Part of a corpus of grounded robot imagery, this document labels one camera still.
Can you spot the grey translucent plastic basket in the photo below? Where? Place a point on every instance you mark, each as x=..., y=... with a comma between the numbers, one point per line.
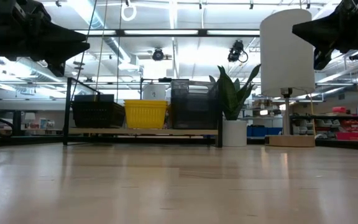
x=194, y=115
x=179, y=95
x=179, y=84

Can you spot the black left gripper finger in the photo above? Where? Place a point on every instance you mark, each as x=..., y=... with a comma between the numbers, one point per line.
x=57, y=35
x=64, y=51

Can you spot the round black ceiling device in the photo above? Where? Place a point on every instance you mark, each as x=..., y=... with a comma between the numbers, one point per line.
x=158, y=55

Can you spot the storage rack with red bins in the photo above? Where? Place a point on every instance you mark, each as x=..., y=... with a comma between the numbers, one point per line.
x=353, y=127

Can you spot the white lamp with wooden base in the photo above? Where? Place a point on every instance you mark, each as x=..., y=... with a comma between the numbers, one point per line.
x=278, y=62

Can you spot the white plant pot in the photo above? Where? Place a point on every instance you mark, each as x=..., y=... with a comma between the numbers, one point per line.
x=235, y=133

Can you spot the white box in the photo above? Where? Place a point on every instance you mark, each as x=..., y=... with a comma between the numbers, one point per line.
x=154, y=91

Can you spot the green snake plant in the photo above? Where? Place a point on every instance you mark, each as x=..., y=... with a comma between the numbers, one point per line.
x=228, y=99

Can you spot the black overhead crossbar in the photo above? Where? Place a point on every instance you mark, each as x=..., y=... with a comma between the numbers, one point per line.
x=202, y=32

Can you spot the wooden shelf with black frame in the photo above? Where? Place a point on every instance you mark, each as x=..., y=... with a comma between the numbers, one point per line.
x=141, y=131

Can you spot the black rectangular panel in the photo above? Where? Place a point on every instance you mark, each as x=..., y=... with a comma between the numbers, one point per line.
x=95, y=98

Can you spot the blue storage bins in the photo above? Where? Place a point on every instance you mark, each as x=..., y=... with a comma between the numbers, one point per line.
x=259, y=131

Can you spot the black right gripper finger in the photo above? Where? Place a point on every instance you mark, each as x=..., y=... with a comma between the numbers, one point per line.
x=322, y=25
x=328, y=39

